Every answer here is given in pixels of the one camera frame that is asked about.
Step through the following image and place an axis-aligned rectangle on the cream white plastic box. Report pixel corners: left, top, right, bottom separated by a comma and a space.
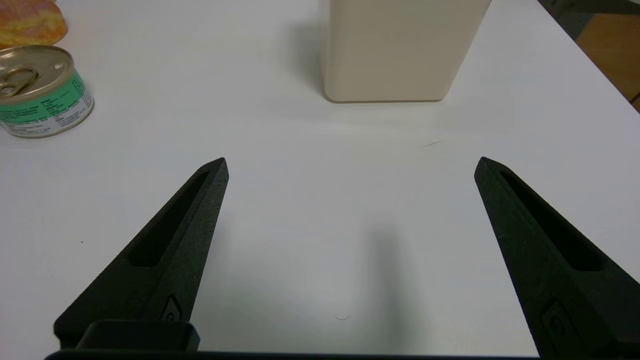
322, 0, 493, 103

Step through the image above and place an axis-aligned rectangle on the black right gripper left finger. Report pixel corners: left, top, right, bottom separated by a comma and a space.
53, 157, 230, 351

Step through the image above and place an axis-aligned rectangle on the green label tin can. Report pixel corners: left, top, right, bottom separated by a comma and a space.
0, 44, 95, 139

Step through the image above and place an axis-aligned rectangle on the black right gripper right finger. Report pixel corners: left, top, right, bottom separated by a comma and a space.
473, 156, 640, 358

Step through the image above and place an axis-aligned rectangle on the cream puff pastry toy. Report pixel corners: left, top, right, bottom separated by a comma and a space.
0, 0, 69, 50

